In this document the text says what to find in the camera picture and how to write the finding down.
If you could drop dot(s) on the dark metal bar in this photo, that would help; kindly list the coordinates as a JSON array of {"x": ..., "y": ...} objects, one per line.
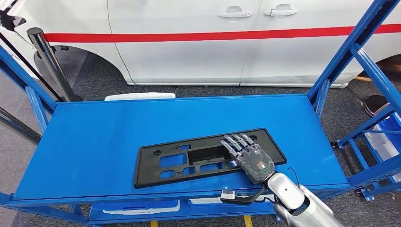
[{"x": 18, "y": 125}]

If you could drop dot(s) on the white flat panel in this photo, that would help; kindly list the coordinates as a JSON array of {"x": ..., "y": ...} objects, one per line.
[{"x": 141, "y": 96}]

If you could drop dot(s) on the black stanchion post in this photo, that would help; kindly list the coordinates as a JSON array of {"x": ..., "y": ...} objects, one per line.
[{"x": 51, "y": 65}]

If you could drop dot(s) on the white plastic bin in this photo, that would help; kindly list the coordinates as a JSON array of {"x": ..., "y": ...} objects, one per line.
[{"x": 380, "y": 145}]

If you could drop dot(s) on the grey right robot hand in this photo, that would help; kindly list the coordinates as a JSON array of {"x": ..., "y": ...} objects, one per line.
[{"x": 253, "y": 163}]

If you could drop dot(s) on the black round stanchion base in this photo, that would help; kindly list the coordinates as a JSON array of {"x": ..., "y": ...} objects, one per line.
[{"x": 374, "y": 105}]

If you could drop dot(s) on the white car with red stripe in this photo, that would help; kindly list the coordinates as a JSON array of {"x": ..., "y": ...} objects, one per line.
[{"x": 188, "y": 59}]

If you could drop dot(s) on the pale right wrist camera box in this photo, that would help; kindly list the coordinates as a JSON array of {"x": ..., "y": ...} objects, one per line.
[{"x": 227, "y": 195}]

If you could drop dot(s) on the black plastic plate frame part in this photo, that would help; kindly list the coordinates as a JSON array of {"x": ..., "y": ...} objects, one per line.
[{"x": 147, "y": 175}]

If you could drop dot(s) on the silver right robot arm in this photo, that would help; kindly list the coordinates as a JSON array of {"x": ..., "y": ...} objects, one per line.
[{"x": 288, "y": 191}]

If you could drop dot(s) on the blue steel shelf rack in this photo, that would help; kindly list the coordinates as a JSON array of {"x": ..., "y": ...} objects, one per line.
[
  {"x": 156, "y": 141},
  {"x": 368, "y": 194}
]

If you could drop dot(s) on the yellow floor tape strip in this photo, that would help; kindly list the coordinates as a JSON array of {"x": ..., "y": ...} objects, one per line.
[
  {"x": 153, "y": 224},
  {"x": 248, "y": 221}
]

